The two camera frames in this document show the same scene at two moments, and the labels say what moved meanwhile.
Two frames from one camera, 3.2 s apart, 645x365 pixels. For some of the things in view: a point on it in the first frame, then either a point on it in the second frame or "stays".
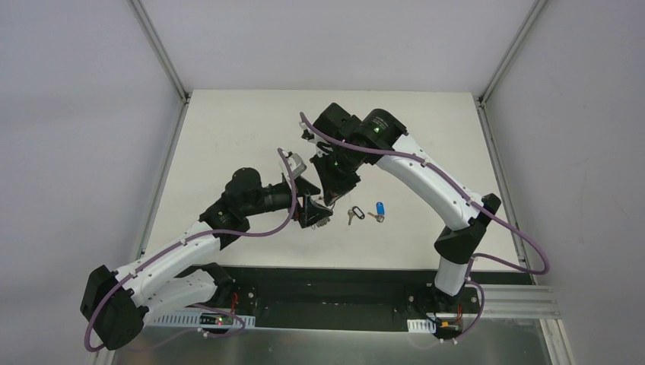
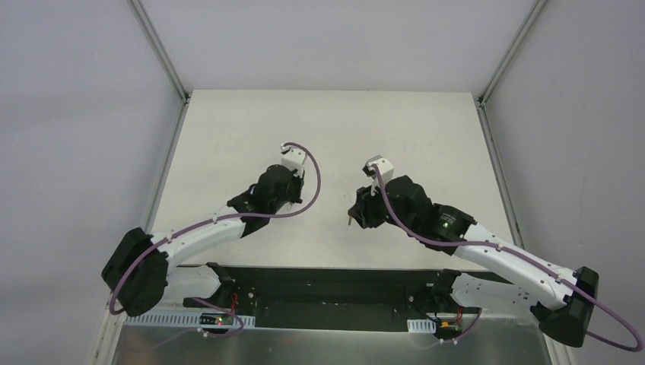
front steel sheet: (339, 345) stays
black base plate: (345, 299) stays
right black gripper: (332, 180) → (363, 207)
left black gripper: (306, 202) → (293, 185)
